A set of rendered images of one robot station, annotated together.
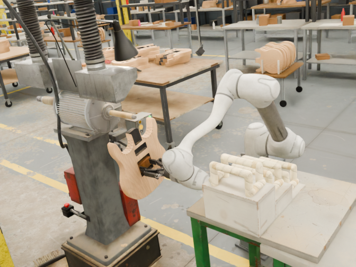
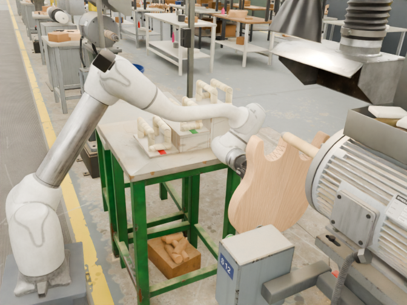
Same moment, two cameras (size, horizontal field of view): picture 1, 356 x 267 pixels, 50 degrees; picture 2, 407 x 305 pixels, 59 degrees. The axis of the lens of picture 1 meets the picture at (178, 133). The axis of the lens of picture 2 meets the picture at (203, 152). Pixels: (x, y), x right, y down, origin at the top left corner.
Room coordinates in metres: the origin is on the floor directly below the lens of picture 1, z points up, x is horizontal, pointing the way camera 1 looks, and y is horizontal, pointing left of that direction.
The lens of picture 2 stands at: (3.06, 0.34, 1.69)
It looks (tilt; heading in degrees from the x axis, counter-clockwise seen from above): 26 degrees down; 200
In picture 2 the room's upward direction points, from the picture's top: 2 degrees clockwise
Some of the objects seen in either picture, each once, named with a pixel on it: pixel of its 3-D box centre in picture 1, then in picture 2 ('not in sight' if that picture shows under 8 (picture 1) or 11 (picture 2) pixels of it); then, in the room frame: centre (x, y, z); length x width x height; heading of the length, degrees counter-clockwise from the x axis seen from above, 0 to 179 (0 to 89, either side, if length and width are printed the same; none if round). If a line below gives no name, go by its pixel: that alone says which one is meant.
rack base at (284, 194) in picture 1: (257, 193); (183, 131); (1.52, -0.33, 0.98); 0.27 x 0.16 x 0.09; 48
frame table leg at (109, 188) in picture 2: not in sight; (112, 199); (1.53, -0.79, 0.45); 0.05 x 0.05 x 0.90; 48
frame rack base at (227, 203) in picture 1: (238, 202); (211, 120); (1.41, -0.22, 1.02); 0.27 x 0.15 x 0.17; 48
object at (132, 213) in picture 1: (120, 197); not in sight; (2.44, 0.47, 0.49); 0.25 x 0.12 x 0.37; 48
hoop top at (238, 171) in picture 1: (230, 169); (221, 85); (1.37, -0.19, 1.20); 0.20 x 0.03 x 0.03; 47
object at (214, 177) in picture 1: (214, 175); (228, 99); (1.43, -0.13, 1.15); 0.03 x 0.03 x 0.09
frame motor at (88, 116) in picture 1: (88, 107); (400, 206); (2.28, 0.53, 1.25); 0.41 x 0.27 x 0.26; 48
